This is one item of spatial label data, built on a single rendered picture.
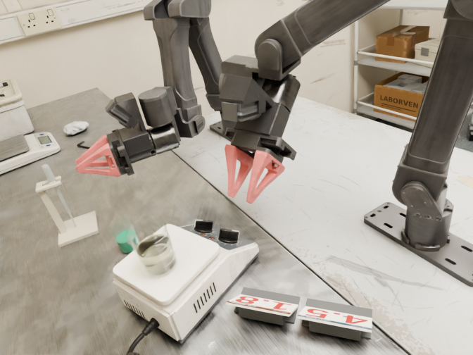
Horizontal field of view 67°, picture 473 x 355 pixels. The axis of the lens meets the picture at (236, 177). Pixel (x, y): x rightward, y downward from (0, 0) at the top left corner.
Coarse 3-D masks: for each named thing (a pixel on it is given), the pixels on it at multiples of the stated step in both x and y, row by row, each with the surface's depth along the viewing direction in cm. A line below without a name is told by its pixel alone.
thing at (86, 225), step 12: (48, 180) 71; (60, 180) 71; (48, 204) 72; (60, 216) 75; (84, 216) 80; (96, 216) 80; (60, 228) 75; (72, 228) 77; (84, 228) 76; (96, 228) 75; (60, 240) 74; (72, 240) 74
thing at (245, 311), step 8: (248, 288) 56; (248, 296) 55; (256, 296) 55; (264, 296) 54; (272, 296) 54; (280, 296) 54; (288, 296) 54; (296, 296) 54; (232, 304) 50; (240, 304) 49; (296, 304) 52; (240, 312) 51; (248, 312) 51; (256, 312) 50; (264, 312) 49; (272, 312) 48; (280, 312) 47; (296, 312) 51; (264, 320) 51; (272, 320) 50; (280, 320) 49; (288, 320) 50
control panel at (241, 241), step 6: (186, 228) 62; (192, 228) 63; (216, 228) 65; (198, 234) 60; (210, 234) 61; (216, 234) 62; (210, 240) 58; (216, 240) 59; (240, 240) 61; (246, 240) 61; (222, 246) 56; (228, 246) 57; (234, 246) 57; (240, 246) 58
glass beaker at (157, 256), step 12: (156, 216) 50; (132, 228) 49; (144, 228) 51; (156, 228) 51; (132, 240) 49; (156, 240) 46; (168, 240) 49; (144, 252) 47; (156, 252) 47; (168, 252) 49; (144, 264) 48; (156, 264) 48; (168, 264) 49; (156, 276) 49
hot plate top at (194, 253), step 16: (176, 240) 56; (192, 240) 55; (208, 240) 54; (128, 256) 54; (192, 256) 52; (208, 256) 52; (128, 272) 52; (176, 272) 50; (192, 272) 50; (144, 288) 48; (160, 288) 48; (176, 288) 48
